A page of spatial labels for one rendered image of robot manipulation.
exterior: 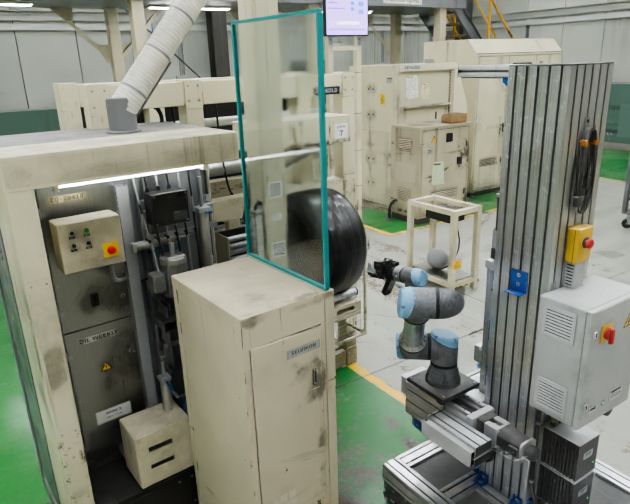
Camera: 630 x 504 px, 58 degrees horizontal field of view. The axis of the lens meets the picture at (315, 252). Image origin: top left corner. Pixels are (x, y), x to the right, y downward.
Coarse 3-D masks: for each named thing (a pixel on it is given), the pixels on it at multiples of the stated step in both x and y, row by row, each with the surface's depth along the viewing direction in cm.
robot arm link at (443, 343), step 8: (440, 328) 245; (432, 336) 240; (440, 336) 238; (448, 336) 239; (456, 336) 240; (432, 344) 239; (440, 344) 237; (448, 344) 237; (456, 344) 238; (432, 352) 239; (440, 352) 238; (448, 352) 238; (456, 352) 240; (432, 360) 243; (440, 360) 240; (448, 360) 239; (456, 360) 241
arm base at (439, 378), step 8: (432, 368) 244; (440, 368) 241; (448, 368) 240; (456, 368) 243; (432, 376) 243; (440, 376) 241; (448, 376) 241; (456, 376) 242; (432, 384) 243; (440, 384) 241; (448, 384) 241; (456, 384) 242
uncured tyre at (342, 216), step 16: (336, 192) 284; (336, 208) 274; (352, 208) 279; (336, 224) 269; (352, 224) 274; (336, 240) 267; (352, 240) 272; (336, 256) 268; (352, 256) 274; (336, 272) 271; (352, 272) 278; (336, 288) 281
